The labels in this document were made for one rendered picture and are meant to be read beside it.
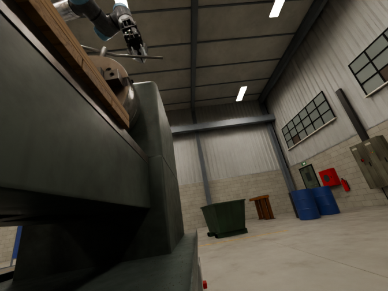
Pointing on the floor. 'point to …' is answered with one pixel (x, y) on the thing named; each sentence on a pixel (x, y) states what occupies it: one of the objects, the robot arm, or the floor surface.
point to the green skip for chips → (225, 218)
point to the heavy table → (263, 207)
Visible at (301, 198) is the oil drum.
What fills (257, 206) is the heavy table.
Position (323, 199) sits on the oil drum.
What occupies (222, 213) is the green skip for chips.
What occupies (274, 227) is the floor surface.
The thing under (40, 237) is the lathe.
